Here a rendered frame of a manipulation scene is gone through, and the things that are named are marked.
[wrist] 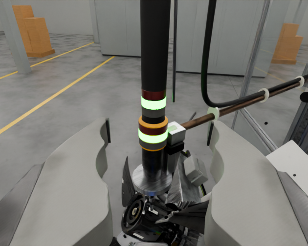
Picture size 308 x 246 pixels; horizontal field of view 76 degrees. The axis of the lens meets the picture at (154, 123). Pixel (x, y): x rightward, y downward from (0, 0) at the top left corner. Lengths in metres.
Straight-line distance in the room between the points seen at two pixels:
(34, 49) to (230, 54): 6.60
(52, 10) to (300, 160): 14.67
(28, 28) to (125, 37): 3.28
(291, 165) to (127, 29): 7.23
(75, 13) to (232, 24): 10.26
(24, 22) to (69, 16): 6.02
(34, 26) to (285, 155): 8.18
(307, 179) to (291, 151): 0.10
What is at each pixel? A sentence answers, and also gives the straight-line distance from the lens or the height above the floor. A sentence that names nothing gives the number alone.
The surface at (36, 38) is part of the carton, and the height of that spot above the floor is 0.61.
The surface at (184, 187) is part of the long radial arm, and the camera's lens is 0.79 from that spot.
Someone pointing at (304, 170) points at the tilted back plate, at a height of 1.34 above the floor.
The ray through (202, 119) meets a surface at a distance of 0.36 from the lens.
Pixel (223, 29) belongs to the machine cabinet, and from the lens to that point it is 5.80.
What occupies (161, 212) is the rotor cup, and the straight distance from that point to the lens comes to 0.59.
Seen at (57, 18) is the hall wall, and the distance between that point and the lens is 14.77.
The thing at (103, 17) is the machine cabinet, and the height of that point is 1.29.
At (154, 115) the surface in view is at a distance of 0.27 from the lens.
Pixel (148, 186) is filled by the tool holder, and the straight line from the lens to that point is 0.34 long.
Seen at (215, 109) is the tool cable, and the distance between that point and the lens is 0.38.
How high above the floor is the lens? 1.72
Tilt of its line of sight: 31 degrees down
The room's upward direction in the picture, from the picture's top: 1 degrees clockwise
